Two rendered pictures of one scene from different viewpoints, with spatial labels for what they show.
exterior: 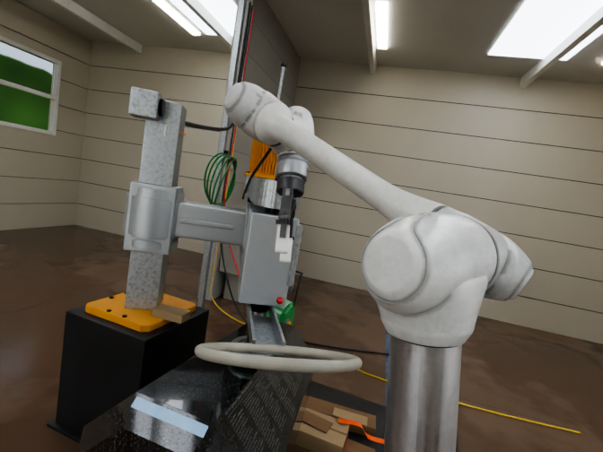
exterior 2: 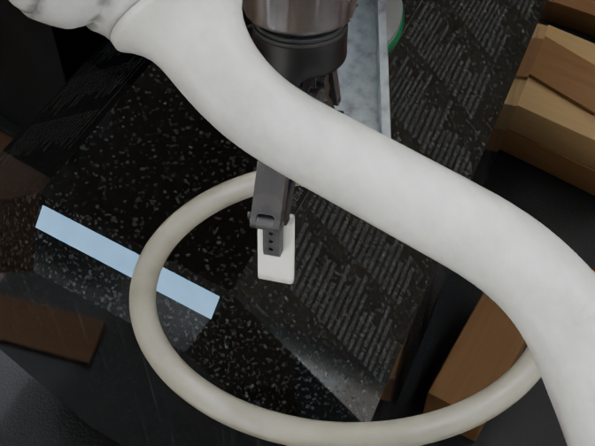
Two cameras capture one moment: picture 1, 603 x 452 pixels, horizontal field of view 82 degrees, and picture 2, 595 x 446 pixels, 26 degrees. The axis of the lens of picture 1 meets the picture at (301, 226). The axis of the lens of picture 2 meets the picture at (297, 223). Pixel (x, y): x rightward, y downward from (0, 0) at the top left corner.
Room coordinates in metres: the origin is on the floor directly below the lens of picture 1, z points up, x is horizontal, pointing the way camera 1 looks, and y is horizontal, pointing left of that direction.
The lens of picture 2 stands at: (0.32, -0.09, 2.49)
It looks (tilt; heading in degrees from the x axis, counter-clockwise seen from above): 60 degrees down; 13
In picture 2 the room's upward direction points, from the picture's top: straight up
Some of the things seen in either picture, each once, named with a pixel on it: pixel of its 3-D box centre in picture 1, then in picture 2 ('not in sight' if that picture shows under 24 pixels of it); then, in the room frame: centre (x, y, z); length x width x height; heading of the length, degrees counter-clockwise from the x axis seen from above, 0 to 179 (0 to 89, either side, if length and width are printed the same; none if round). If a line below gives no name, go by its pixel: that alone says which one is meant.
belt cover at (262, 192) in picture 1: (268, 194); not in sight; (1.97, 0.21, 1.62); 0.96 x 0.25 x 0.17; 12
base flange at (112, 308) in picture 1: (144, 306); not in sight; (2.15, 0.92, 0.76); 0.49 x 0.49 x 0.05; 72
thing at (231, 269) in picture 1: (257, 265); not in sight; (5.09, 0.55, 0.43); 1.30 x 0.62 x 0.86; 167
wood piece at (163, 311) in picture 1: (170, 313); not in sight; (2.02, 0.69, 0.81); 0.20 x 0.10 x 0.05; 80
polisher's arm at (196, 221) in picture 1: (187, 219); not in sight; (2.19, 0.72, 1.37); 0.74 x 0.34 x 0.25; 101
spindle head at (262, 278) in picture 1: (265, 255); not in sight; (1.71, 0.16, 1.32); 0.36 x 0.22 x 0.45; 12
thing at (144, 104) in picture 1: (147, 105); not in sight; (2.01, 0.97, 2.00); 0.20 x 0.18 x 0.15; 72
